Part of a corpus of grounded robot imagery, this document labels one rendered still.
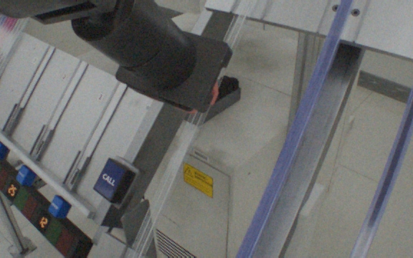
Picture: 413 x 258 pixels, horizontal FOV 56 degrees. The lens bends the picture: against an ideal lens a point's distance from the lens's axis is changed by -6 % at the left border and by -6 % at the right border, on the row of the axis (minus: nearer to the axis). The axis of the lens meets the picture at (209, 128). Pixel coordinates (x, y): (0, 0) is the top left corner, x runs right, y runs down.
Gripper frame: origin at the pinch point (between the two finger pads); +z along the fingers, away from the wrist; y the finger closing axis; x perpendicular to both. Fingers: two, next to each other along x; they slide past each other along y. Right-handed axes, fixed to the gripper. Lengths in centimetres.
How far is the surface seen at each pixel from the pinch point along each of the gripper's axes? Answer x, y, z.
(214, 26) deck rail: -11.9, 8.9, 10.1
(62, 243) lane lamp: 27.7, 19.2, 11.9
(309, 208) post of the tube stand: 7.0, -13.9, 8.4
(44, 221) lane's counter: 26.6, 25.0, 12.5
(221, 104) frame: -8, 21, 47
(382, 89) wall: -74, 2, 193
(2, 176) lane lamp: 25.0, 40.8, 14.0
